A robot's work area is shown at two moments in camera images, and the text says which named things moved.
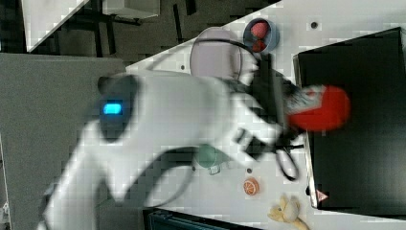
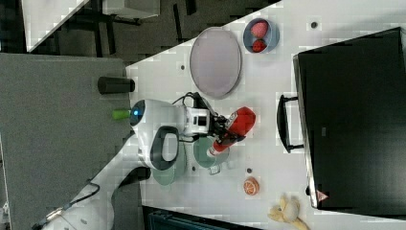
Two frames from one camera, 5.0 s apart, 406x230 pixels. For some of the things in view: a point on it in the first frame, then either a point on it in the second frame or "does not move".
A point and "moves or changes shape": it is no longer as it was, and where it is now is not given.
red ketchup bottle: x=333 y=113 moves or changes shape
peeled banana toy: x=288 y=210 does not move
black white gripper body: x=274 y=100 -> x=203 y=121
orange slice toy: x=251 y=186 does not move
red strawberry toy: x=259 y=46 does not move
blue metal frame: x=159 y=218 does not move
